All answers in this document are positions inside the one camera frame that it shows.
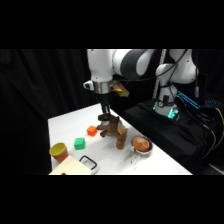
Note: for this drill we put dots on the orange food toy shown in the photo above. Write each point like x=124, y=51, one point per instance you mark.
x=140, y=143

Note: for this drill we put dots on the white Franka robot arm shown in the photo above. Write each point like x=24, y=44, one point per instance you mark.
x=100, y=66

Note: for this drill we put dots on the clear glass piece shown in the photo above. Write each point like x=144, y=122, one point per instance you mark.
x=133, y=158

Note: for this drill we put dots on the grey bowl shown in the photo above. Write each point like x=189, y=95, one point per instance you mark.
x=99, y=127

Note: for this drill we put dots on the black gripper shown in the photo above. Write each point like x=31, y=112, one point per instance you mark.
x=104, y=97

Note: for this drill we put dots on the black cloth-covered robot stand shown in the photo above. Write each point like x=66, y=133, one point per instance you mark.
x=166, y=136

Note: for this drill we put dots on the black curtain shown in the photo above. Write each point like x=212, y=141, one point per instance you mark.
x=36, y=93

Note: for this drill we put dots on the yellow tag on wrist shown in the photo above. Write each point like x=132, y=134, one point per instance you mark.
x=120, y=89

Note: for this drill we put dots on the green cube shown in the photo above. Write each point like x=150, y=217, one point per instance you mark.
x=79, y=143

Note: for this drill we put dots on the dark metal bowl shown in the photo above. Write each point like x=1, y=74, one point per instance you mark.
x=147, y=150

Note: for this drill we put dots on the brown plush dog toy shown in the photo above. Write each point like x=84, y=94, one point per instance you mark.
x=115, y=130

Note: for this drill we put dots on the yellow and orange cup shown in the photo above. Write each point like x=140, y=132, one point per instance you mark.
x=59, y=152

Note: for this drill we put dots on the green base light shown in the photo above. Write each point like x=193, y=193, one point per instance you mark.
x=166, y=112

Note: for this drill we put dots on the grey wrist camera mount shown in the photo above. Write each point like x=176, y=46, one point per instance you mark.
x=88, y=84

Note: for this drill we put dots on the orange cube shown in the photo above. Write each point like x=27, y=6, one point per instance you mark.
x=92, y=130

